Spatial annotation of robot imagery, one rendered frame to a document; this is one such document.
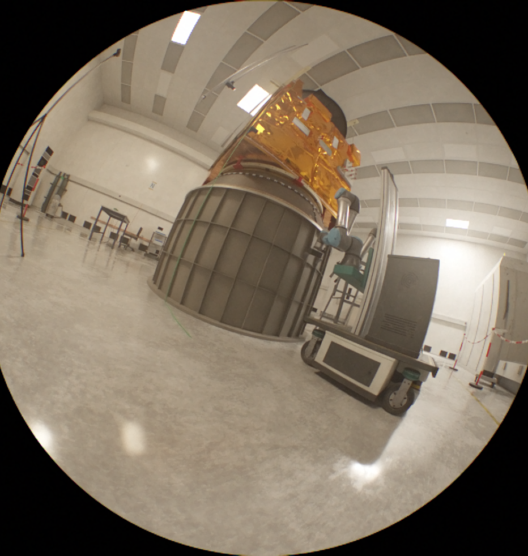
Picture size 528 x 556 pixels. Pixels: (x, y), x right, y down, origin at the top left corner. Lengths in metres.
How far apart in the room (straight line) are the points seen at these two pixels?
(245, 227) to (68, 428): 1.52
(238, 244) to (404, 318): 1.27
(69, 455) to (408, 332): 1.22
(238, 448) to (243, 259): 1.25
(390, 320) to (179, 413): 1.00
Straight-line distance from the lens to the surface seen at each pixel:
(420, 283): 1.03
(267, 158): 2.06
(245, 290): 1.40
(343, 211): 1.31
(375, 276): 1.22
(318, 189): 2.43
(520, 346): 6.20
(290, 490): 0.49
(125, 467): 0.44
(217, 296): 1.41
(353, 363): 0.99
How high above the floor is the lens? 0.40
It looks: 3 degrees up
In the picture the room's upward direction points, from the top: 20 degrees clockwise
